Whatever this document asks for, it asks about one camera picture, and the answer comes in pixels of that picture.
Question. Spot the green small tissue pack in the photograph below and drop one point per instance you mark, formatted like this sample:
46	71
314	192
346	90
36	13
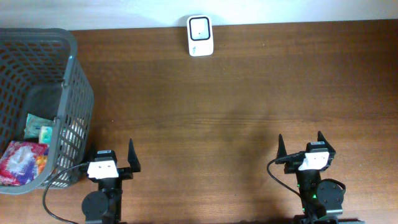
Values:
45	135

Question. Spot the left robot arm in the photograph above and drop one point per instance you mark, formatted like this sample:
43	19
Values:
105	204

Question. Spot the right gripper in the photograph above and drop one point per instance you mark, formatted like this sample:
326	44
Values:
291	167

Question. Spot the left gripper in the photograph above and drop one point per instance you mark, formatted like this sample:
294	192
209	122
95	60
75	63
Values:
134	162

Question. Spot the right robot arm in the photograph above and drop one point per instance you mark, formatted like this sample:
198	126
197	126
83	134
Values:
321	198

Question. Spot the orange small tissue pack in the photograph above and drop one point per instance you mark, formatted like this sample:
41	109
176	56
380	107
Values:
40	162

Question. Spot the red purple tissue pack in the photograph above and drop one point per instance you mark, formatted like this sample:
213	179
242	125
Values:
18	162

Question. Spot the grey plastic basket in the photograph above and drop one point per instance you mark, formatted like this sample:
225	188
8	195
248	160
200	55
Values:
40	75

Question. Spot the teal wet wipes pack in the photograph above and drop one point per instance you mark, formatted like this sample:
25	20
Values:
33	125

